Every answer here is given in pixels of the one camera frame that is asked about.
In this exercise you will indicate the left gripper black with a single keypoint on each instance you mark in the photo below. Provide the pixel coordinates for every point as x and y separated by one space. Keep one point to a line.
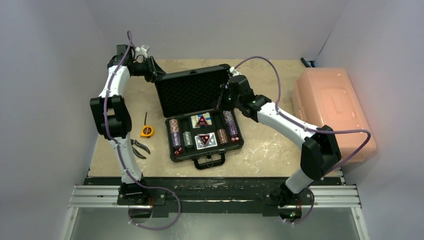
154 69

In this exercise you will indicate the brown poker chip stack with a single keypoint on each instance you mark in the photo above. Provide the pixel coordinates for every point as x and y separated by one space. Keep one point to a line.
222 136

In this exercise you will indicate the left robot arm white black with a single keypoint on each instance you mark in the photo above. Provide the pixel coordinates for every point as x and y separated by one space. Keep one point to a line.
113 121

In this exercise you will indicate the card deck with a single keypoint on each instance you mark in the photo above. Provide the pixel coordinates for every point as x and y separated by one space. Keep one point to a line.
204 141
201 120

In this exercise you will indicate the grey poker chip stack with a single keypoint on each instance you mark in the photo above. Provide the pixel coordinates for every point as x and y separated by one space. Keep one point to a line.
187 139

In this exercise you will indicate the black pliers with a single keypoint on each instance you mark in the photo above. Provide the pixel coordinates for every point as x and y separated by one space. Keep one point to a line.
137 145

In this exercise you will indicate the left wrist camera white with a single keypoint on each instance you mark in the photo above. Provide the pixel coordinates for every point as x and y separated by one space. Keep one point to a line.
142 51

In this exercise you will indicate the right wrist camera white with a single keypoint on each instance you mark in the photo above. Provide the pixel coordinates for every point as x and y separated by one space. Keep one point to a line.
233 72

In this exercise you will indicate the black poker set case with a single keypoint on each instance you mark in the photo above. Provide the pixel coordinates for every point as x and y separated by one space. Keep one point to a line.
190 92

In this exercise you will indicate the yellow tape measure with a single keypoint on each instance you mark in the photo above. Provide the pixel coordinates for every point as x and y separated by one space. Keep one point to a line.
147 131

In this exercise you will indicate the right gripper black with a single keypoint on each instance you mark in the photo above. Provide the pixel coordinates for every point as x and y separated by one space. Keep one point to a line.
230 84

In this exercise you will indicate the card deck lower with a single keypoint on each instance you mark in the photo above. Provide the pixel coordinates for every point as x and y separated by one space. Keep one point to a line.
204 141

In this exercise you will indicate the pink chip stack in case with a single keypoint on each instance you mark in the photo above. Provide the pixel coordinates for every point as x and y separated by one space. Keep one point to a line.
175 133

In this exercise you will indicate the blue clamp at wall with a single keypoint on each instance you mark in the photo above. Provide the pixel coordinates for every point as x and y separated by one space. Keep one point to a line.
307 64

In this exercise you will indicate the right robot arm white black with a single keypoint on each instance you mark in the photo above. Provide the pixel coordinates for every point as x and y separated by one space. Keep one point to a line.
319 150

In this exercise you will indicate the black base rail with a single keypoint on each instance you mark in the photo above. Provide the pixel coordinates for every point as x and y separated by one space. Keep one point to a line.
210 195

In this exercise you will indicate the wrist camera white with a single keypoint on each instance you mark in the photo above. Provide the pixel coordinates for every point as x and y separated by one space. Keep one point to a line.
233 72
142 51

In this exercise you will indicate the pink translucent plastic storage box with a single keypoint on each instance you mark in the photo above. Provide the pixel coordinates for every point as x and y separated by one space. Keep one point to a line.
325 96

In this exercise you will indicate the blue orange chip stack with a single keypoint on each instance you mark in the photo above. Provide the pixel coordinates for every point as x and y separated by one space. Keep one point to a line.
228 117

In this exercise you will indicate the card deck upper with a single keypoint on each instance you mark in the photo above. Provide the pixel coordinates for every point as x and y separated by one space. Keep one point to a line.
201 120

